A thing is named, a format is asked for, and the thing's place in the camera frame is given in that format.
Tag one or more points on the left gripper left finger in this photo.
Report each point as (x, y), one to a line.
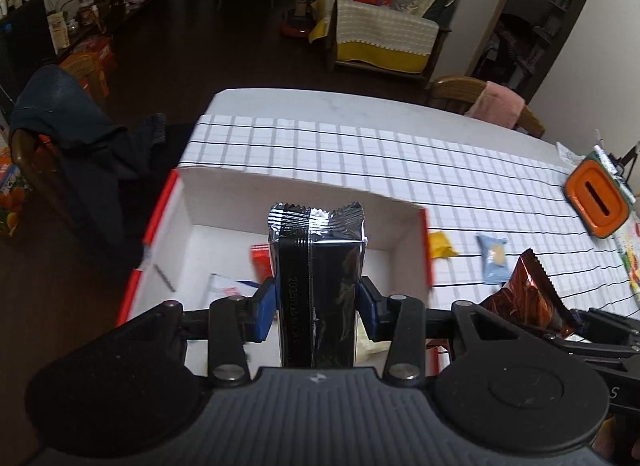
(145, 382)

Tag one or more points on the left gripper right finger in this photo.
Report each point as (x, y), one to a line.
(492, 382)

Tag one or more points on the red brown foil packet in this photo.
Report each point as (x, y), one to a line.
(530, 299)

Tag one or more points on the light blue cookie packet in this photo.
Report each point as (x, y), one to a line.
(496, 270)

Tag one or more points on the yellow snack packet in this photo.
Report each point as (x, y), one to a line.
(440, 246)

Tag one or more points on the red snack packet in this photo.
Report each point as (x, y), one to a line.
(261, 260)

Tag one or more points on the black silver snack bar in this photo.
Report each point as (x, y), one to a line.
(317, 258)

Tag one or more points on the blue white snack packet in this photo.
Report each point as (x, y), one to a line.
(220, 287)

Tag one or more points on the cream white snack packet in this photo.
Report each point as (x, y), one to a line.
(366, 349)

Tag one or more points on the person right hand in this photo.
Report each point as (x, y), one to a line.
(618, 441)

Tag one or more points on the colourful printed plastic bag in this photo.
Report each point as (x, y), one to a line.
(627, 240)

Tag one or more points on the orange green storage container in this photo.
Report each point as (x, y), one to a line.
(599, 194)

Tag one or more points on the red white cardboard box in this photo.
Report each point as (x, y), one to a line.
(207, 221)

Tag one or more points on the checkered white tablecloth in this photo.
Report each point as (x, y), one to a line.
(468, 191)

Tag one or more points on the chair with dark jacket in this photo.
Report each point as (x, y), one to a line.
(105, 172)

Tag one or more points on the orange juice carton box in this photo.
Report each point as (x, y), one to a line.
(13, 192)

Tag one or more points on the wooden chair pink towel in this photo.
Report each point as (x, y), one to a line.
(485, 101)

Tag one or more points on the sofa with cream cover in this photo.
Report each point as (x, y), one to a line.
(405, 37)

